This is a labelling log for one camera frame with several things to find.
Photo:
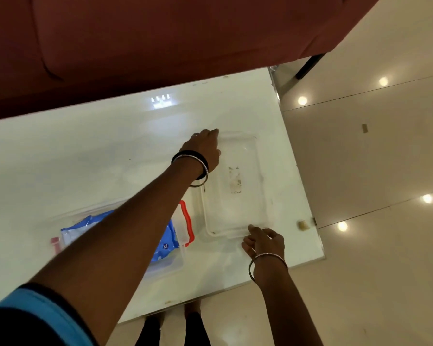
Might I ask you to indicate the person's left hand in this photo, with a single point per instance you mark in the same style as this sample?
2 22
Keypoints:
204 147

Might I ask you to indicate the person's right hand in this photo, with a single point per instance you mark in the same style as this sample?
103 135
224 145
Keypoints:
267 245

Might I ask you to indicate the person's left thumb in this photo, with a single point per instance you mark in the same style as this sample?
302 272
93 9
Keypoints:
217 153

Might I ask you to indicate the person's right thumb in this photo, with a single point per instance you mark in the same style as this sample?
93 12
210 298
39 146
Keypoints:
247 245

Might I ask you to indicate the clear plastic storage container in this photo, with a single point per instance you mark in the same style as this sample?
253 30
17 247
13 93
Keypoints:
238 208

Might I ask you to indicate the person's right forearm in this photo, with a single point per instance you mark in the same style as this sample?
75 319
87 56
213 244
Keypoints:
285 306

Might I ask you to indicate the person's left forearm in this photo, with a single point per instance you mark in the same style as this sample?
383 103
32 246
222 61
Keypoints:
130 226

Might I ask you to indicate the thin silver bangle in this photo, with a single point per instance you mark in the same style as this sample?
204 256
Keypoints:
270 254
204 165

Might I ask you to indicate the black bangle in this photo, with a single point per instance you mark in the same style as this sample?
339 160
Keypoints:
198 154

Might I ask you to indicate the small beige block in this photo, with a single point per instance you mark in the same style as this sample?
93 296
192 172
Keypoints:
303 225

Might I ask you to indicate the blue wet wipes packet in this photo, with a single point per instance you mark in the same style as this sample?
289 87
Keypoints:
164 245

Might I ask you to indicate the person's right leg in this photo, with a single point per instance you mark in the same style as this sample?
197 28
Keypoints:
198 329

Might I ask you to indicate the person's leg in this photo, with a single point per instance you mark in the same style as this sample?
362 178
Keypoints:
149 331
198 329

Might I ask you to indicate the red sofa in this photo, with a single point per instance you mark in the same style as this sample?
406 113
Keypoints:
158 43

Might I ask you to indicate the black sofa leg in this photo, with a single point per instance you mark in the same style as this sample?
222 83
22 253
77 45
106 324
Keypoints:
309 66

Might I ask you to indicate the person's left leg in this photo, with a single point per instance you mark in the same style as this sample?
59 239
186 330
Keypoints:
149 331

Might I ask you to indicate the blue and black sleeve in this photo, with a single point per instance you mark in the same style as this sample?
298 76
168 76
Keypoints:
32 317

